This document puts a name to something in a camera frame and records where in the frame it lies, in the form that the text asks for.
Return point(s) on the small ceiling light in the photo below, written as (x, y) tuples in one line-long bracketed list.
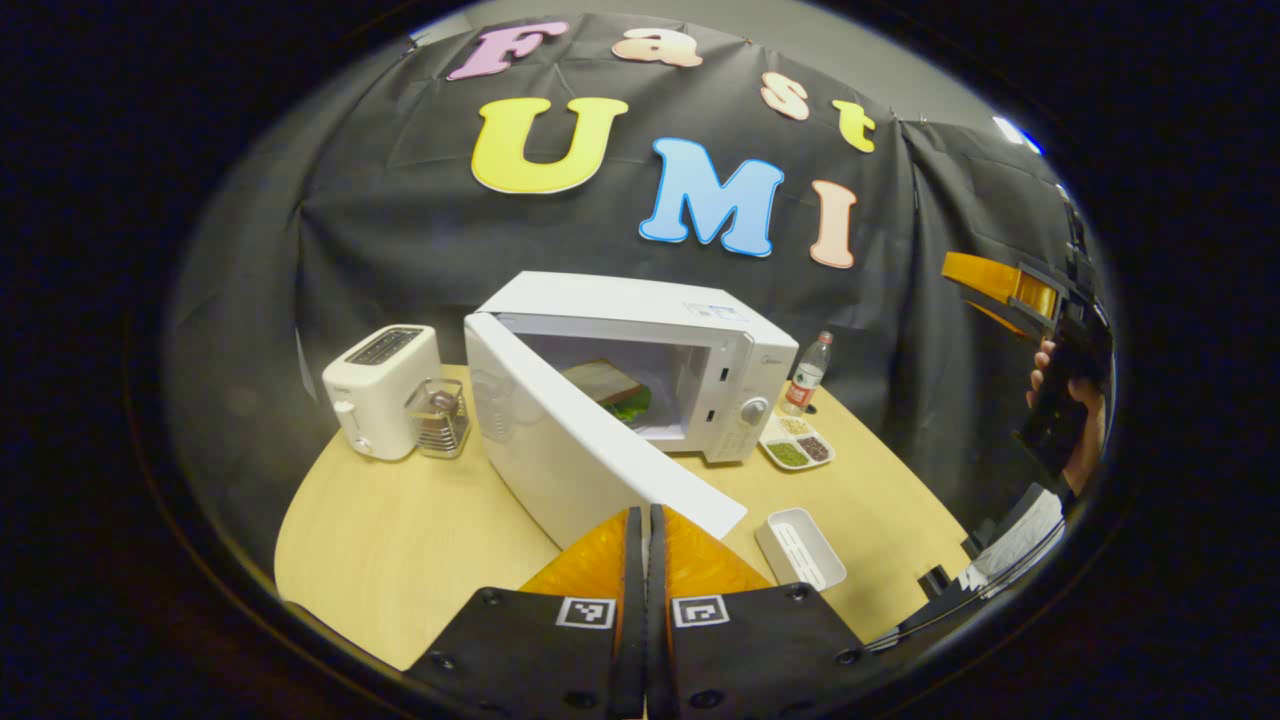
[(1015, 132)]

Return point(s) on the white rectangular tray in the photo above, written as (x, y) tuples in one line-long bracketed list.
[(800, 550)]

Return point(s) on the person's white garment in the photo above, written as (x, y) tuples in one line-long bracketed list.
[(1020, 540)]

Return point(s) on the white microwave oven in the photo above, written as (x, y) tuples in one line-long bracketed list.
[(560, 440)]

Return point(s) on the clear bottle with red label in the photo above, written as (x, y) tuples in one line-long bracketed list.
[(805, 380)]

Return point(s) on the white toaster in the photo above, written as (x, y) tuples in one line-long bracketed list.
[(375, 390)]

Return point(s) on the clear container with brown contents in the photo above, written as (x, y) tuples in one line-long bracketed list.
[(440, 420)]

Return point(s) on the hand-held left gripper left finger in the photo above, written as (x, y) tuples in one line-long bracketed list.
[(520, 660)]

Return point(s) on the white divided dish of beans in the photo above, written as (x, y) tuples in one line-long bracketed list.
[(795, 445)]

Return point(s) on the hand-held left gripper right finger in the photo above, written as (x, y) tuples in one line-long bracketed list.
[(760, 650)]

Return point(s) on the lettuce sandwich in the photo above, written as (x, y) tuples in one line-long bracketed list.
[(605, 385)]

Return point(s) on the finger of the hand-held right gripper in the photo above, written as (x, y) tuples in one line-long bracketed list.
[(990, 275), (1005, 318)]

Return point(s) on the black backdrop cloth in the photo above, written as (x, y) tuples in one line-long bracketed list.
[(400, 230)]

